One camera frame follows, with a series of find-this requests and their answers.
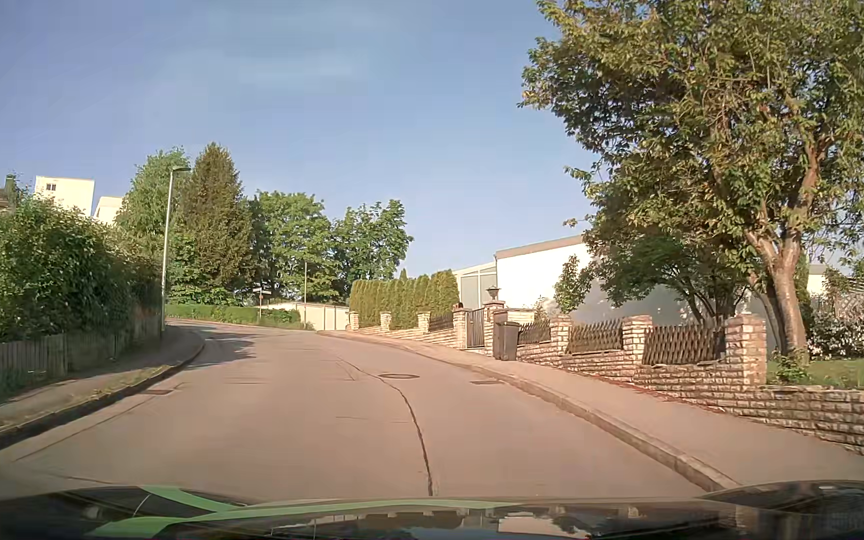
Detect tall thuja hedge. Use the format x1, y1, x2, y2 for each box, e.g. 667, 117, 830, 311
348, 269, 462, 330

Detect dark wheelie bin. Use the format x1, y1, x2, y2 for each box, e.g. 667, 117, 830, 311
492, 321, 522, 362

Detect white flat-roofed building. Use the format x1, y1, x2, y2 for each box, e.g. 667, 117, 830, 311
453, 234, 831, 327

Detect small leafy tree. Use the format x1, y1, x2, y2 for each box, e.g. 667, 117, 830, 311
552, 254, 595, 316

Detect group of tall trees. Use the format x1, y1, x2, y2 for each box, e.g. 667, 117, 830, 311
115, 142, 414, 307

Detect grey asphalt road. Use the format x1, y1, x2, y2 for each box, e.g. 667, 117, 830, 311
0, 318, 707, 502

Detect low green hedge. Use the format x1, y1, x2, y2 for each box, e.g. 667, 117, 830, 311
165, 302, 303, 328

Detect car's own bonnet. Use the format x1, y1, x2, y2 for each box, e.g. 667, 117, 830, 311
0, 480, 864, 540

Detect grey paved pavement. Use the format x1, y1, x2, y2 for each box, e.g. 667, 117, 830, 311
0, 322, 207, 451
319, 328, 864, 492

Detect large leafy tree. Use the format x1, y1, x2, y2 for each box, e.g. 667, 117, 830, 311
519, 0, 864, 361

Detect large green bushes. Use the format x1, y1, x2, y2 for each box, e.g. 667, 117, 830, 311
0, 196, 163, 350

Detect white flowering bush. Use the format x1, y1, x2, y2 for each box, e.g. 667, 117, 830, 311
807, 311, 864, 361

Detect grey wooden fence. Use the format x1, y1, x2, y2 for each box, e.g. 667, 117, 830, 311
0, 306, 163, 410

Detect grass lawn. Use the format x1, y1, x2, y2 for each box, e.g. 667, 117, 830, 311
768, 352, 864, 390

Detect low white wall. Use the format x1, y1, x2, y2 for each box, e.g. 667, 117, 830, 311
263, 301, 351, 332

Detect tall grey lamp post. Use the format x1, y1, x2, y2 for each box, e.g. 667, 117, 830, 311
159, 165, 193, 339

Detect brick garden wall with fence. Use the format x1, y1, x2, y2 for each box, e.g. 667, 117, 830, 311
347, 286, 864, 466

